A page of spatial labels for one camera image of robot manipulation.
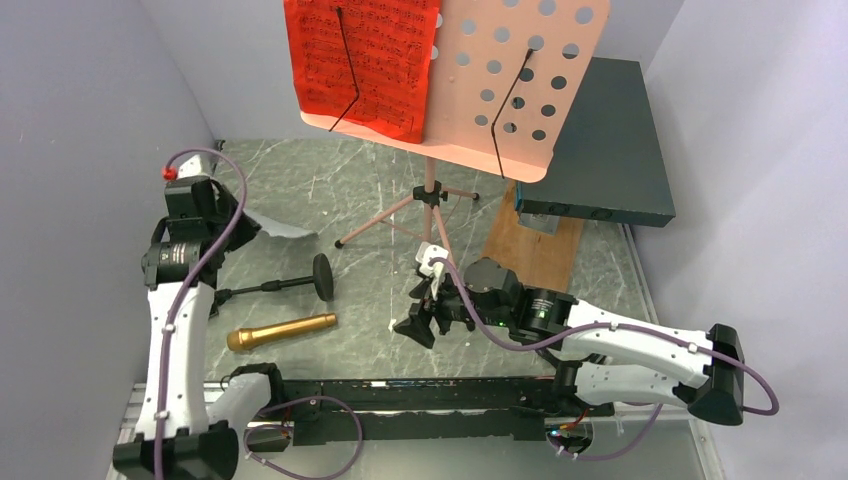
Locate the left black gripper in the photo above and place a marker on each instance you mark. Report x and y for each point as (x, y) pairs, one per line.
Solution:
(248, 230)

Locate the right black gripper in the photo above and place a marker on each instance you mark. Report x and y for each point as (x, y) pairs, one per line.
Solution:
(421, 314)

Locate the black round-base stand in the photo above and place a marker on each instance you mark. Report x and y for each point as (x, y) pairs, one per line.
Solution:
(321, 278)

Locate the pink music stand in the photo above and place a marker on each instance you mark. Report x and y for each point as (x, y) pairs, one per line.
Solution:
(502, 80)

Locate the red sheet music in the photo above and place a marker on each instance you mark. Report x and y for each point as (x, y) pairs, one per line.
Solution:
(364, 62)

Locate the white sheet music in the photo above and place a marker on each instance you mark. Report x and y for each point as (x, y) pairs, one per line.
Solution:
(275, 228)

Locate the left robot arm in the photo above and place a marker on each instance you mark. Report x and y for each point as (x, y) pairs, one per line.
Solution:
(178, 434)

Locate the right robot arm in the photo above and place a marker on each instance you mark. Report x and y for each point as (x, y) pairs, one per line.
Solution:
(699, 371)

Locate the wooden board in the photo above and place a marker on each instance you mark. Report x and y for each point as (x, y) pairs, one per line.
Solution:
(538, 259)

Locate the gold metal tube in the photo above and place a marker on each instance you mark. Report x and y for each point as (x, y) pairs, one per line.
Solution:
(249, 338)

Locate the dark teal amplifier box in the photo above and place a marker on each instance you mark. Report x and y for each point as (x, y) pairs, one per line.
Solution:
(607, 161)

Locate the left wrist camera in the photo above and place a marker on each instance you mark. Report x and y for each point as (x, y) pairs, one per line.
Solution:
(192, 167)

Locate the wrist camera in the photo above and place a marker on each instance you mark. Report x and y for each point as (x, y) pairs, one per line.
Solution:
(192, 167)
(430, 269)

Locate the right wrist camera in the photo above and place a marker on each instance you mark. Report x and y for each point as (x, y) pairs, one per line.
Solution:
(430, 269)

